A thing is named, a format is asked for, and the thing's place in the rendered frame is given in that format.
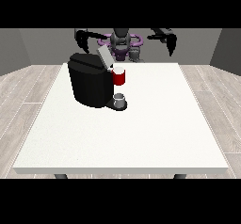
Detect black coffee machine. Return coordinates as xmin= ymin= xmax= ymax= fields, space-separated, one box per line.
xmin=67 ymin=52 xmax=128 ymax=111

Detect small grey coffee pod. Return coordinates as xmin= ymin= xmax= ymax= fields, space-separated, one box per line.
xmin=129 ymin=47 xmax=141 ymax=63

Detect pale grey machine lid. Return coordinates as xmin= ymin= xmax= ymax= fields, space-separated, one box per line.
xmin=96 ymin=44 xmax=115 ymax=69

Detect small grey cup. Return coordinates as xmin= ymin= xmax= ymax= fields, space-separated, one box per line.
xmin=112 ymin=92 xmax=127 ymax=109

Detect grey robot trunk purple rings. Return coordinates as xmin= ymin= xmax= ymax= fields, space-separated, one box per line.
xmin=97 ymin=28 xmax=145 ymax=62

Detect red pod holder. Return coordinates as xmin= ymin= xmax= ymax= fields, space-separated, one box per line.
xmin=111 ymin=66 xmax=127 ymax=87

